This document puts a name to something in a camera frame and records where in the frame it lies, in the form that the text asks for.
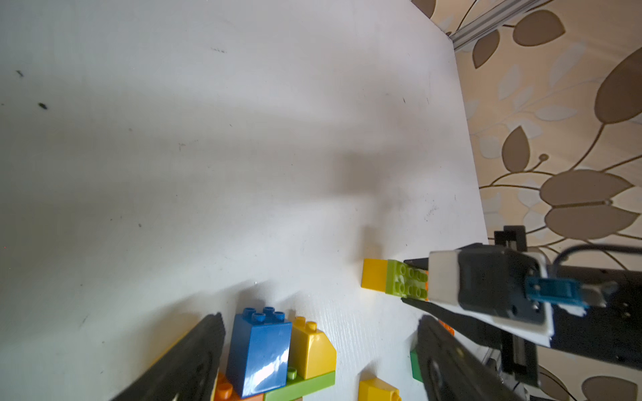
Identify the blue lego brick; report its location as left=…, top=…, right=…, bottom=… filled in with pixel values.
left=226, top=307, right=293, bottom=399

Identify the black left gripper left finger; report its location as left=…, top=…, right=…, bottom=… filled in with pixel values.
left=115, top=313, right=226, bottom=400

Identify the lime green lego brick long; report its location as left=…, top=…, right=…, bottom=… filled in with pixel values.
left=263, top=368, right=336, bottom=401

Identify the orange lego brick right upper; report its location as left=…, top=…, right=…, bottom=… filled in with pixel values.
left=438, top=320, right=455, bottom=336

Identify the green lego brick square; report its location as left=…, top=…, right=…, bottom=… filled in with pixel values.
left=410, top=349, right=423, bottom=383

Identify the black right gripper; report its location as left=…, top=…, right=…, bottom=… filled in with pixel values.
left=401, top=226, right=641, bottom=369

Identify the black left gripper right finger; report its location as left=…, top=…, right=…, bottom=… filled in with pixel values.
left=416, top=315, right=519, bottom=401

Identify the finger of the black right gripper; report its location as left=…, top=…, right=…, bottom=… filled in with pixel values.
left=403, top=243, right=484, bottom=271

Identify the lime green lego brick small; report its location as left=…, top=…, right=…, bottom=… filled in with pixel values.
left=385, top=260, right=429, bottom=301

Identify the aluminium frame corner post right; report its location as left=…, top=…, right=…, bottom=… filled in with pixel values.
left=449, top=0, right=545, bottom=51

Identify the orange lego brick long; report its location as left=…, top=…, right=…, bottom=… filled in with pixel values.
left=212, top=373, right=264, bottom=401

